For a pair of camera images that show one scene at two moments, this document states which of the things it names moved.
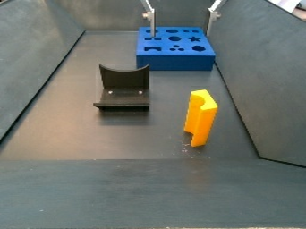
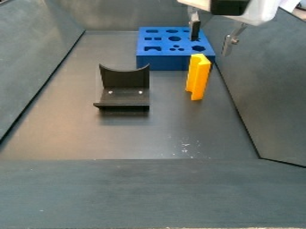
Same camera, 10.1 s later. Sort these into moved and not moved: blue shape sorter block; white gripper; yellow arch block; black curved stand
Moved: white gripper; yellow arch block
Not moved: blue shape sorter block; black curved stand
